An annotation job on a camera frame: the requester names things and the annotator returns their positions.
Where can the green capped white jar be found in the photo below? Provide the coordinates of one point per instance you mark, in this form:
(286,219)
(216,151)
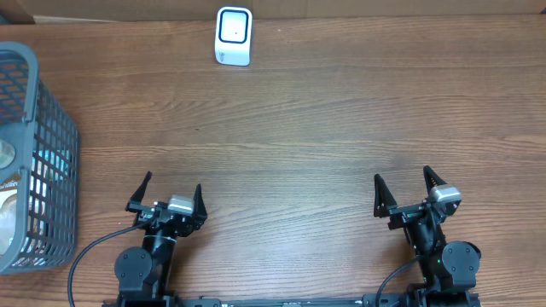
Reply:
(7,154)

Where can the brown snack pouch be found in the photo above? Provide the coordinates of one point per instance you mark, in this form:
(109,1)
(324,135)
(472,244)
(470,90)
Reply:
(6,213)

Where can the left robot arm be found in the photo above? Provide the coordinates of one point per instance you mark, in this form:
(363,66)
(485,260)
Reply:
(143,271)

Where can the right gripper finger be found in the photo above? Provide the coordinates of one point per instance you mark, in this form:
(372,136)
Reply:
(434,183)
(384,200)

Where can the teal snack bar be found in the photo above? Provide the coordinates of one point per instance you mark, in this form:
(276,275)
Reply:
(49,180)

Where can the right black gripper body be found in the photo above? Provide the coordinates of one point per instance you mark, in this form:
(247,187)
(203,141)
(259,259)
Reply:
(403,216)

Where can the white barcode scanner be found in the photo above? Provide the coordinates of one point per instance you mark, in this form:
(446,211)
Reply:
(233,36)

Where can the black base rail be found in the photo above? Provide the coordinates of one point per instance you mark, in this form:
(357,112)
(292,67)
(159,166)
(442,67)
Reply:
(367,300)

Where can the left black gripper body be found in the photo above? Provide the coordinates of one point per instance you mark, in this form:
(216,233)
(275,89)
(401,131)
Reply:
(158,211)

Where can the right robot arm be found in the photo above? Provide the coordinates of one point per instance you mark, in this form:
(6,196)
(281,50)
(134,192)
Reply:
(448,269)

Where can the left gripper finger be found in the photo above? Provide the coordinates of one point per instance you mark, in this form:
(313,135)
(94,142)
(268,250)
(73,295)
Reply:
(140,192)
(200,213)

